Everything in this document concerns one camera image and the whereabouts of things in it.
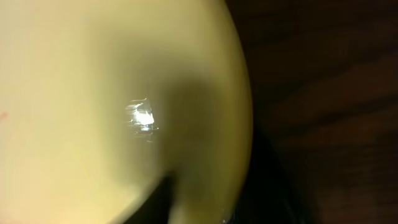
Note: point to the yellow plate with red stain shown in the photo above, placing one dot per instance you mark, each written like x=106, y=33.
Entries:
x=102, y=100

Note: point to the round black tray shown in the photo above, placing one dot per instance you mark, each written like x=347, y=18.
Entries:
x=268, y=196

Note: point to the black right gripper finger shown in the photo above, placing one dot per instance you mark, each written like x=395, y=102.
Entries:
x=156, y=209

